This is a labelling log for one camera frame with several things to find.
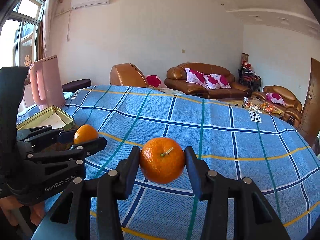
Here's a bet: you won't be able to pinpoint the dark stool seat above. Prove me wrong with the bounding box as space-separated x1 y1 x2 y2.
62 79 92 93

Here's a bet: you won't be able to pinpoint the cluttered coffee table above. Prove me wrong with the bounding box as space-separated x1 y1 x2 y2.
221 98 285 118

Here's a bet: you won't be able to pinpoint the dark stacked stools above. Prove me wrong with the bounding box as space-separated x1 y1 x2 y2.
238 67 261 92

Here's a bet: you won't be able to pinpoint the pink curtain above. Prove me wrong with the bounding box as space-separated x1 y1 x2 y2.
38 0 63 59

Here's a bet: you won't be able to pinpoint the gold metal tin box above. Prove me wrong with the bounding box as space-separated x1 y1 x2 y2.
16 106 75 131

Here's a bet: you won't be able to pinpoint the window with frame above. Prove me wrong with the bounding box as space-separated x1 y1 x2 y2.
1 0 44 67

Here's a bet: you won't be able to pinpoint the brown leather armchair left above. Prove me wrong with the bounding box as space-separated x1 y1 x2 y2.
110 63 149 88

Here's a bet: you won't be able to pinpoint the brown leather armchair right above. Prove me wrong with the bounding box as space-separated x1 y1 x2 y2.
252 85 303 128

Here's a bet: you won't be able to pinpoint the pink electric kettle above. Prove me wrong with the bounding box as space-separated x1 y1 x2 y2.
29 55 65 110

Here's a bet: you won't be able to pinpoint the pink floral pillow right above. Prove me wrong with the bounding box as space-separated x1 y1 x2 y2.
204 74 231 90

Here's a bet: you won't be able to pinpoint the red pillow on armchair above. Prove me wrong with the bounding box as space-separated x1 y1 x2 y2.
145 75 167 88

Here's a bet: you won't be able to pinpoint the brown leather armchair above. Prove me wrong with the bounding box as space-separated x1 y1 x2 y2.
110 63 149 88
252 85 303 128

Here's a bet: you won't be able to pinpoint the pink floral pillow left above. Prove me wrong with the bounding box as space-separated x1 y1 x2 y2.
184 68 208 88

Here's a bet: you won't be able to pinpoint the blue plaid tablecloth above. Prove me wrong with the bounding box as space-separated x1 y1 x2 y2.
17 84 320 240

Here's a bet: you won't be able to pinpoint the white wall air conditioner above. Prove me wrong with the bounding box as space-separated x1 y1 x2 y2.
71 0 110 9

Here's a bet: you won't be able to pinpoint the large orange mandarin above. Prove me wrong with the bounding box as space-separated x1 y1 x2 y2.
139 137 185 184

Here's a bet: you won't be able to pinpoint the small orange kumquat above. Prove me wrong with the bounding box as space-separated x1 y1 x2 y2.
73 125 99 145

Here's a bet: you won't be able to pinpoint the floral pillow on armchair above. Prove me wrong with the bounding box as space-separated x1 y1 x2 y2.
266 92 286 106

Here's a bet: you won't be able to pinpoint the pink floral pillow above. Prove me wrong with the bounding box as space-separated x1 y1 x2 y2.
204 74 231 90
184 68 208 88

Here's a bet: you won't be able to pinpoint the brown leather sofa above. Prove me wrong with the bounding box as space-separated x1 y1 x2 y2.
164 62 252 99

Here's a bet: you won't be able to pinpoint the person's hand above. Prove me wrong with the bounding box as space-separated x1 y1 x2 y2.
0 195 46 227

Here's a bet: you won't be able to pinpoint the brown wooden door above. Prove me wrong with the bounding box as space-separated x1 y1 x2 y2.
298 58 320 146

